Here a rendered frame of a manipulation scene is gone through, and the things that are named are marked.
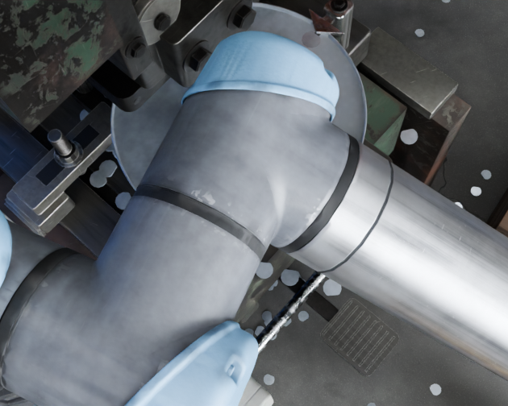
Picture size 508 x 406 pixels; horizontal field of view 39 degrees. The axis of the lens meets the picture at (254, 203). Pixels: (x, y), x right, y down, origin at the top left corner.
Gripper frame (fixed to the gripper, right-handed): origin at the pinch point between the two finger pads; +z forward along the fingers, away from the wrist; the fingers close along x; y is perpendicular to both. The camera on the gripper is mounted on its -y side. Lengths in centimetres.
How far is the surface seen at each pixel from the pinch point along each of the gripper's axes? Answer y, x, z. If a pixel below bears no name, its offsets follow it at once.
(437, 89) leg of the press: -46, -26, 21
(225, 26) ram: -18.0, -25.4, -7.4
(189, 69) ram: -13.7, -22.4, -6.4
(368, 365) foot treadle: -34, 2, 70
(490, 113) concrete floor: -82, -45, 83
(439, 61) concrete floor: -75, -61, 83
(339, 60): -31.3, -26.8, 7.3
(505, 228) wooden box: -60, -11, 49
